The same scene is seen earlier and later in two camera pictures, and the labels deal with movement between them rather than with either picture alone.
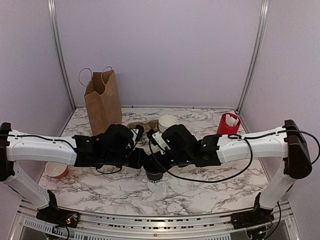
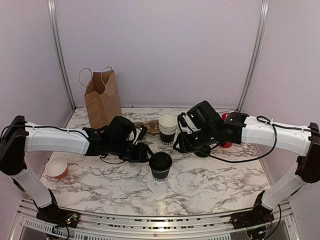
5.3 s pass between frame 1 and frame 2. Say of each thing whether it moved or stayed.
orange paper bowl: stayed
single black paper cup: moved
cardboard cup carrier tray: stayed
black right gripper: moved
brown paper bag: stayed
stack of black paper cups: stayed
